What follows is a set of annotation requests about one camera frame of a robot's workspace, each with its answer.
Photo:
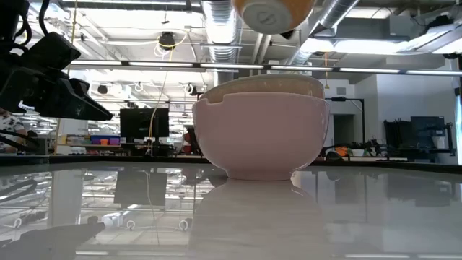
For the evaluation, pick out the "white ceramic bowl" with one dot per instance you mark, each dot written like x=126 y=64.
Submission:
x=263 y=85

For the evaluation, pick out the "white bucket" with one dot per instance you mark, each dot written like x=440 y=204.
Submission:
x=439 y=142

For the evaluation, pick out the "colourful storage bins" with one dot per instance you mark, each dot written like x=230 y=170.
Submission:
x=104 y=140

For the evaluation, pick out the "black door frame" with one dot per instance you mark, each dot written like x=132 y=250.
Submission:
x=355 y=108

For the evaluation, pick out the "corrugated silver ventilation duct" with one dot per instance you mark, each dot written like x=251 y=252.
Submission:
x=222 y=32

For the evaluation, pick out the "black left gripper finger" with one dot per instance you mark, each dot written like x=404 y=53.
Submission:
x=83 y=106
x=80 y=86

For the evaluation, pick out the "black computer monitor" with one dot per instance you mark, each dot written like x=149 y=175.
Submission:
x=139 y=122

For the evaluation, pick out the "orange patterned ceramic bowl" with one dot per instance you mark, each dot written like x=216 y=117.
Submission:
x=270 y=16

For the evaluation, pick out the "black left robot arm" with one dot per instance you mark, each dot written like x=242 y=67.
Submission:
x=11 y=21

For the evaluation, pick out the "long ceiling light bar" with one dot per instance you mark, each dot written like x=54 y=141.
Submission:
x=252 y=66

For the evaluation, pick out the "black equipment rack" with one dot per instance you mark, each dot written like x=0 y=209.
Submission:
x=418 y=133

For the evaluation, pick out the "large pink ceramic bowl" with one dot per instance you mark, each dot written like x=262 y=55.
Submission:
x=260 y=137

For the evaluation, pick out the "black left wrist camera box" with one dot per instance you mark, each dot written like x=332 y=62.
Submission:
x=50 y=52

